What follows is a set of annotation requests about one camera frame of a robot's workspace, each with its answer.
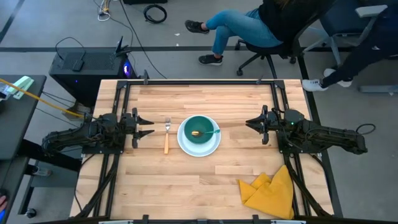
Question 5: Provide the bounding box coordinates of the blue office chair white armrest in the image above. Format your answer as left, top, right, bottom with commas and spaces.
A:
303, 0, 389, 71

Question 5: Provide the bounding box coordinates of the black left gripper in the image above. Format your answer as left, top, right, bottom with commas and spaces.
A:
119, 107, 155, 149

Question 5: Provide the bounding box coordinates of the yellow cable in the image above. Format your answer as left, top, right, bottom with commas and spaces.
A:
0, 77, 85, 119

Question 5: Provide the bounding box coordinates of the black office chair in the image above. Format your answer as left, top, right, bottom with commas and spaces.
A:
234, 0, 338, 78

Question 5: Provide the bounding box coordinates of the mint green desk item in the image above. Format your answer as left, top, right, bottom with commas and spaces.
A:
6, 75, 35, 100

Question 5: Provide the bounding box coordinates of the black aluminium table frame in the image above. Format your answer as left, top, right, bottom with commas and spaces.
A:
70, 54, 345, 224

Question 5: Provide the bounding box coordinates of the black antenna stand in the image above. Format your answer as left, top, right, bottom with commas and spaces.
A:
114, 35, 132, 57

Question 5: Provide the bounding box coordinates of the white round plate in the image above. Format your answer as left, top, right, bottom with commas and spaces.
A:
177, 114, 222, 158

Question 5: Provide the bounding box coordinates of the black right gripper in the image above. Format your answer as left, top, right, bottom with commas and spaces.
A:
245, 105, 285, 146

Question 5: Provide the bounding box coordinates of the black computer tower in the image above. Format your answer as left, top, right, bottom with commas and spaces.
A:
49, 46, 137, 108

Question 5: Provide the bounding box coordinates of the black side desk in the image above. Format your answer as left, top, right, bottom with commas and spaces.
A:
0, 74, 47, 224

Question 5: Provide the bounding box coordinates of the dark green bowl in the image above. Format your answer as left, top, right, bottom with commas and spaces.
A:
183, 116, 215, 145

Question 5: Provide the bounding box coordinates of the white power strip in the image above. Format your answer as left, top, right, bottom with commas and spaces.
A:
32, 166, 52, 177

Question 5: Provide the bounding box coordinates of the silver fork orange handle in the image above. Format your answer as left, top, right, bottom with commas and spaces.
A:
164, 116, 172, 155

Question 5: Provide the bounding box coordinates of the yellow cloth napkin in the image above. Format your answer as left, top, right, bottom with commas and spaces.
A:
238, 164, 295, 220

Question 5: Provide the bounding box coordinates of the white cable bundle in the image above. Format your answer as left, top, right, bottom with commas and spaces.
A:
96, 0, 112, 22

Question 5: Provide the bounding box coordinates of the coiled black cable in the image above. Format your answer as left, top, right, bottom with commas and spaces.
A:
142, 4, 168, 25

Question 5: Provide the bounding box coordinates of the small black box with cable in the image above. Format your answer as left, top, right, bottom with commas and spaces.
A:
55, 36, 86, 73

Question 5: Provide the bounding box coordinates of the long black floor cable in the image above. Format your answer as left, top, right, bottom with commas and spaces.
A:
119, 0, 167, 80

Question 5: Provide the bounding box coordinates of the gold spoon green handle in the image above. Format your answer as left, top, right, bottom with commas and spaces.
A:
190, 129, 221, 138

